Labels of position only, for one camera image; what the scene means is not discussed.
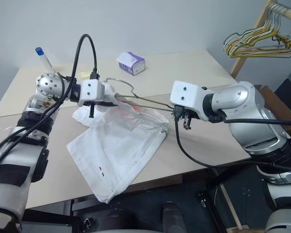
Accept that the wooden clothes rack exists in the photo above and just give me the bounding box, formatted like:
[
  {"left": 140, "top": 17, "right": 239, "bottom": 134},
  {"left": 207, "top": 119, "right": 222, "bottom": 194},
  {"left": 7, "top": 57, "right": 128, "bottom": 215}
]
[{"left": 219, "top": 0, "right": 291, "bottom": 230}]

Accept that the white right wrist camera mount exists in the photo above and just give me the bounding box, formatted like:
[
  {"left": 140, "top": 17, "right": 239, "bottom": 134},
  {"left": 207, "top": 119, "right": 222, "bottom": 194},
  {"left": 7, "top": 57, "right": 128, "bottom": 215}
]
[{"left": 169, "top": 80, "right": 206, "bottom": 108}]

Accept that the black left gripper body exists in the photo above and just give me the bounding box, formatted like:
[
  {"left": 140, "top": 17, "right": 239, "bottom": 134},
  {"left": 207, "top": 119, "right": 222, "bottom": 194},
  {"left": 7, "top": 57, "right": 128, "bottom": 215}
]
[{"left": 83, "top": 100, "right": 117, "bottom": 119}]

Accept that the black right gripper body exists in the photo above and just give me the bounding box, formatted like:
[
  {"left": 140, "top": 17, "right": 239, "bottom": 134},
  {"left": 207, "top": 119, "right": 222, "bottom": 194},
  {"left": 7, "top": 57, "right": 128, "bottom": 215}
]
[{"left": 173, "top": 105, "right": 200, "bottom": 130}]

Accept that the dark brown side furniture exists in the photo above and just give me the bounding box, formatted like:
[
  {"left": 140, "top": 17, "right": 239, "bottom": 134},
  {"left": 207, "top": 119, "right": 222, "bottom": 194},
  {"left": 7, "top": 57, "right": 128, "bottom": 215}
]
[{"left": 256, "top": 77, "right": 291, "bottom": 136}]

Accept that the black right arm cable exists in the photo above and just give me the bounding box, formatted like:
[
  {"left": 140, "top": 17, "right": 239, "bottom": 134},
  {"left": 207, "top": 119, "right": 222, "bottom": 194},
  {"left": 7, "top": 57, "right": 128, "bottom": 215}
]
[{"left": 174, "top": 106, "right": 291, "bottom": 173}]

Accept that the black metal table frame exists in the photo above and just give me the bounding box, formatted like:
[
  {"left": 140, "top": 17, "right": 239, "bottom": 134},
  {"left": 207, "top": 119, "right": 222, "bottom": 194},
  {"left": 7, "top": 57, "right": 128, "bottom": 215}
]
[{"left": 21, "top": 167, "right": 233, "bottom": 233}]

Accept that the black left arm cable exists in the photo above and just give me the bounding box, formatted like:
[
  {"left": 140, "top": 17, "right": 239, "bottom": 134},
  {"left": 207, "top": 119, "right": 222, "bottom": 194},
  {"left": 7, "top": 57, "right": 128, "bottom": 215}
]
[{"left": 0, "top": 33, "right": 99, "bottom": 176}]

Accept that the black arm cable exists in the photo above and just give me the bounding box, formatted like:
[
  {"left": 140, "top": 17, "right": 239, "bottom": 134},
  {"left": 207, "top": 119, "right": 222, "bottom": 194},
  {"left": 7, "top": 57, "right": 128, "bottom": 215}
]
[
  {"left": 174, "top": 106, "right": 291, "bottom": 173},
  {"left": 0, "top": 33, "right": 99, "bottom": 176}
]

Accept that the white bottle blue cap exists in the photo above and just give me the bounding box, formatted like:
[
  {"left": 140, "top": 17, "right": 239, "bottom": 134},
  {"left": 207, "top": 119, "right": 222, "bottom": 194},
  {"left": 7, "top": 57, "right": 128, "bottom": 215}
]
[{"left": 34, "top": 47, "right": 55, "bottom": 72}]

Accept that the white shorts garment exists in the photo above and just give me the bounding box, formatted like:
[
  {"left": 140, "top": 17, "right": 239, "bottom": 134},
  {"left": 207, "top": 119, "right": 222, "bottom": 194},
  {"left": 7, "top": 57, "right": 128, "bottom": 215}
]
[{"left": 66, "top": 83, "right": 170, "bottom": 204}]

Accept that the purple white tissue box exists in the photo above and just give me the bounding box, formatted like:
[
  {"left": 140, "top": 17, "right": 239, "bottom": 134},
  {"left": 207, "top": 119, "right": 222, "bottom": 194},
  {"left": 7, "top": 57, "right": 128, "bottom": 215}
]
[{"left": 116, "top": 51, "right": 146, "bottom": 77}]

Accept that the olive wire hanger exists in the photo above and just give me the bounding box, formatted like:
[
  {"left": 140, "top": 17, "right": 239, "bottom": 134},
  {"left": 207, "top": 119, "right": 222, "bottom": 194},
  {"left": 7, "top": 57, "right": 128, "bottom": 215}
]
[{"left": 106, "top": 77, "right": 176, "bottom": 113}]

